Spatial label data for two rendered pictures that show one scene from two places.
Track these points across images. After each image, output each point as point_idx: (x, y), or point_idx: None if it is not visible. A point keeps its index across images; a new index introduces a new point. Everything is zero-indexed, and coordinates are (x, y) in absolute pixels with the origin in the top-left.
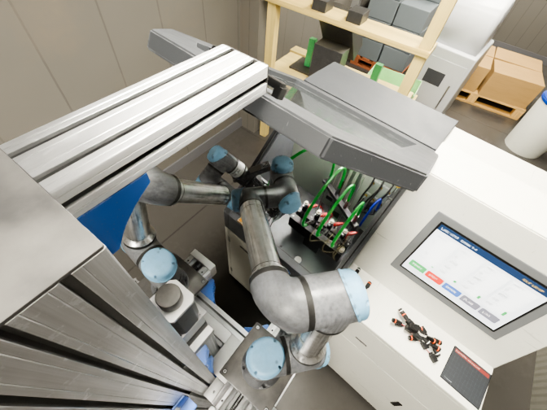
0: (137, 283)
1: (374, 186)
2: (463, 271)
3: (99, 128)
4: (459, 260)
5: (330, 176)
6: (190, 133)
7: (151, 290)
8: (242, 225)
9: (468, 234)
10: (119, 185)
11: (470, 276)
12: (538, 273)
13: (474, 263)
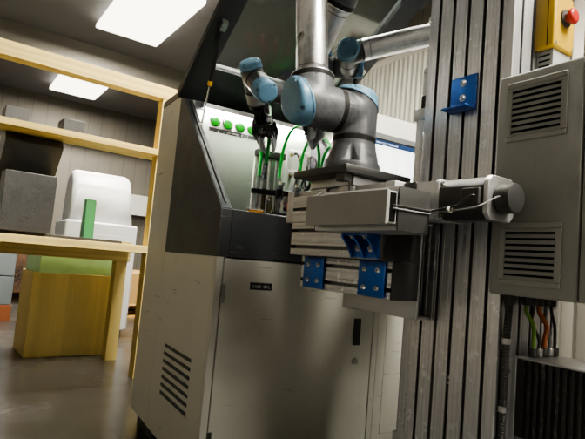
0: (339, 164)
1: (292, 178)
2: (403, 167)
3: None
4: (397, 160)
5: (260, 176)
6: None
7: (362, 158)
8: (260, 212)
9: (388, 138)
10: None
11: (408, 170)
12: None
13: (403, 157)
